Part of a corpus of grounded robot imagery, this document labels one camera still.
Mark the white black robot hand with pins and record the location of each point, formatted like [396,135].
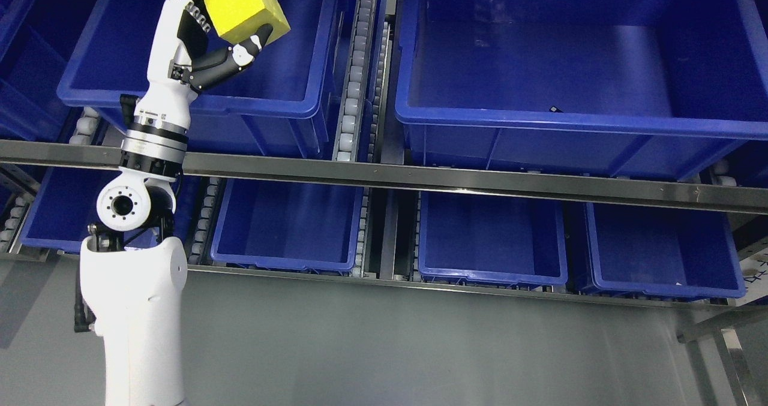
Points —
[187,57]

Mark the yellow foam block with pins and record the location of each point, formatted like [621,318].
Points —
[237,20]

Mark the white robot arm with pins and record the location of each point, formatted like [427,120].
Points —
[133,268]

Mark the steel shelf rack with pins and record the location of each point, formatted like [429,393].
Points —
[309,111]

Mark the blue bin lower left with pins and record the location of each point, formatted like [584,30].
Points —
[65,205]

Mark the blue bin lower centre-left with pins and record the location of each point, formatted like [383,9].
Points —
[288,226]

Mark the blue bin lower centre-right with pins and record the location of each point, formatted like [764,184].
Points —
[489,240]

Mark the blue bin upper right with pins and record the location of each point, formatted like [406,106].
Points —
[649,89]

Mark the blue bin lower right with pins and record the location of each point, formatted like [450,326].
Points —
[656,252]

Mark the stainless steel table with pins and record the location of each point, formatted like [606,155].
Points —
[722,329]

